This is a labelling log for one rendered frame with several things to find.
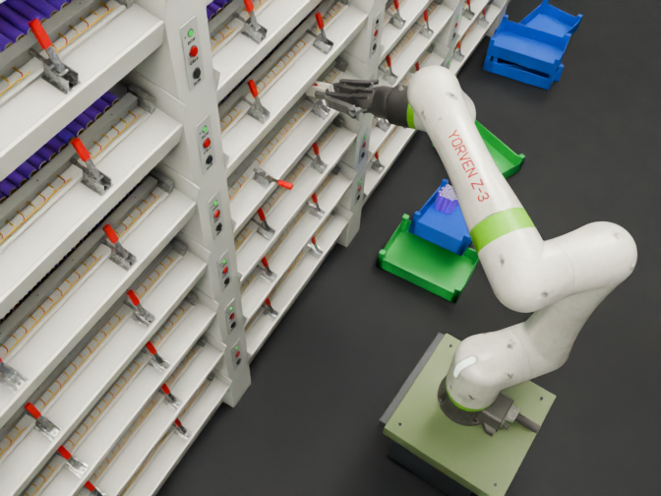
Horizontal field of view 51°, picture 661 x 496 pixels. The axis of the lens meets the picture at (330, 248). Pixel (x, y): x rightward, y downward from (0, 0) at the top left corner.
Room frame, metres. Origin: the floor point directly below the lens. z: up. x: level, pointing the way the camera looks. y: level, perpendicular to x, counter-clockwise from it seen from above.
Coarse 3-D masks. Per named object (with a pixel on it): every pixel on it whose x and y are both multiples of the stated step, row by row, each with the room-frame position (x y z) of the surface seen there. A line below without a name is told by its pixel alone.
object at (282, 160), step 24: (336, 72) 1.47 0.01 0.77; (360, 72) 1.47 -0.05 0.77; (312, 96) 1.37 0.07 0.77; (312, 120) 1.29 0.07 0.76; (288, 144) 1.20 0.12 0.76; (312, 144) 1.26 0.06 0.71; (264, 168) 1.11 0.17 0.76; (288, 168) 1.14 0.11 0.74; (240, 192) 1.04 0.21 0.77; (264, 192) 1.05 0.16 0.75; (240, 216) 0.98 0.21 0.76
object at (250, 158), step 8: (328, 72) 1.44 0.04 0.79; (320, 80) 1.40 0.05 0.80; (304, 96) 1.34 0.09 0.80; (296, 104) 1.30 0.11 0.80; (288, 112) 1.27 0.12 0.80; (296, 112) 1.29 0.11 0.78; (280, 120) 1.24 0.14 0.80; (288, 120) 1.27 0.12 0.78; (296, 120) 1.27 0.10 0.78; (272, 128) 1.21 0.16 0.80; (280, 128) 1.23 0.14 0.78; (272, 136) 1.19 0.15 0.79; (264, 144) 1.16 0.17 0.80; (256, 152) 1.14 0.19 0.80; (248, 160) 1.11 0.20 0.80; (240, 168) 1.08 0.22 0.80; (232, 176) 1.05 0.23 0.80; (240, 176) 1.07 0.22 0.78; (232, 184) 1.04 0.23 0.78; (240, 184) 1.05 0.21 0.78
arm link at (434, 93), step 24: (432, 72) 1.12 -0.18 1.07; (408, 96) 1.10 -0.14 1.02; (432, 96) 1.07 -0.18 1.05; (456, 96) 1.07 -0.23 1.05; (432, 120) 1.03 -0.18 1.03; (456, 120) 1.02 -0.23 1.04; (456, 144) 0.97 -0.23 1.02; (480, 144) 0.98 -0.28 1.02; (456, 168) 0.93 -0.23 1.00; (480, 168) 0.92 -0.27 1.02; (456, 192) 0.90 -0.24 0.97; (480, 192) 0.87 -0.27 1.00; (504, 192) 0.87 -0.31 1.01; (480, 216) 0.83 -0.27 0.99
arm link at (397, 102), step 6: (396, 90) 1.23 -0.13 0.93; (402, 90) 1.22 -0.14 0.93; (390, 96) 1.21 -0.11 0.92; (396, 96) 1.21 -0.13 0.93; (402, 96) 1.20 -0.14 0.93; (390, 102) 1.20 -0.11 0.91; (396, 102) 1.19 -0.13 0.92; (402, 102) 1.19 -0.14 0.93; (408, 102) 1.19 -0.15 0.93; (390, 108) 1.19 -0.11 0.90; (396, 108) 1.19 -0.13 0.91; (402, 108) 1.18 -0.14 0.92; (390, 114) 1.19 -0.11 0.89; (396, 114) 1.18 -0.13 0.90; (402, 114) 1.17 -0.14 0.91; (390, 120) 1.19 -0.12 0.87; (396, 120) 1.18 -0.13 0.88; (402, 120) 1.17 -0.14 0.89; (402, 126) 1.18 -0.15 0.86; (408, 126) 1.17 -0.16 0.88
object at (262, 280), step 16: (336, 176) 1.47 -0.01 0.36; (352, 176) 1.47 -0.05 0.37; (320, 192) 1.40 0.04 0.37; (336, 192) 1.41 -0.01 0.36; (304, 208) 1.33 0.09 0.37; (320, 208) 1.32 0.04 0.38; (288, 224) 1.26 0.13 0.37; (304, 224) 1.27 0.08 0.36; (320, 224) 1.29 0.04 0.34; (288, 240) 1.21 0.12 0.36; (304, 240) 1.22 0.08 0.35; (272, 256) 1.14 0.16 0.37; (288, 256) 1.16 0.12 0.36; (256, 272) 1.09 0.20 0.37; (272, 272) 1.09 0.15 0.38; (240, 288) 1.03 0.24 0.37; (256, 288) 1.04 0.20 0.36; (272, 288) 1.07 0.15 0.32; (256, 304) 0.99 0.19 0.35
